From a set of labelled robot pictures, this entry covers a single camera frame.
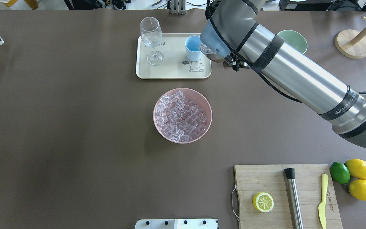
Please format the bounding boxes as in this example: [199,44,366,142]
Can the blue cup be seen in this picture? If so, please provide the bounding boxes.
[185,35,202,61]

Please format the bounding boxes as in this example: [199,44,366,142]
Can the green lime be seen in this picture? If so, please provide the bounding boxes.
[329,162,350,184]

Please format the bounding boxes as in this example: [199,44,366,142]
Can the cream serving tray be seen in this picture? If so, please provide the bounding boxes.
[136,33,212,80]

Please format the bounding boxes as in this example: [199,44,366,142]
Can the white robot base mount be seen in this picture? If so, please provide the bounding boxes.
[135,218,219,229]

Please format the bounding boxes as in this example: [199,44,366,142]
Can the green bowl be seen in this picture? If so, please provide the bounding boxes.
[277,30,308,54]

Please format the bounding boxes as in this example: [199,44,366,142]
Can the clear wine glass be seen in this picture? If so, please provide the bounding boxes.
[140,17,164,66]

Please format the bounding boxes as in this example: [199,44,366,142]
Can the wooden cup stand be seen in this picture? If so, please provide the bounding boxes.
[334,16,366,59]

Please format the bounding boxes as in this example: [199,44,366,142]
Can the pink bowl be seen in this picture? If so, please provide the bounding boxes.
[153,88,213,144]

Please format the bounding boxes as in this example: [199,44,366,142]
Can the clear ice cubes pile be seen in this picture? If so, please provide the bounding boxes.
[156,91,207,142]

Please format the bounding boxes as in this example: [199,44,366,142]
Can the yellow plastic knife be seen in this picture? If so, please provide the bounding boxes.
[318,174,329,229]

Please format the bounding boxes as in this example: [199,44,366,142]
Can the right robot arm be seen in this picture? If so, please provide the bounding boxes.
[200,0,366,148]

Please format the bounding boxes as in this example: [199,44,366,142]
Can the half lemon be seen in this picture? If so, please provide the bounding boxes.
[252,192,274,213]

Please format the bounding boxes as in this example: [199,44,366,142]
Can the metal ice scoop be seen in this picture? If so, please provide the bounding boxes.
[198,43,226,63]

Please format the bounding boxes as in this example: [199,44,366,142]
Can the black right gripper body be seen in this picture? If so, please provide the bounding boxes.
[226,52,251,72]

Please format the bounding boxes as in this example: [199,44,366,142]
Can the yellow lemon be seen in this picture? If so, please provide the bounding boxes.
[344,158,366,180]
[348,179,366,201]

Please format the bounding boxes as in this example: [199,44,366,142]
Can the wooden cutting board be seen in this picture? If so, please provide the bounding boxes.
[234,165,330,229]

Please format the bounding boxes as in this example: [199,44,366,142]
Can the steel muddler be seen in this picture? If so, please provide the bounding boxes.
[284,168,304,229]

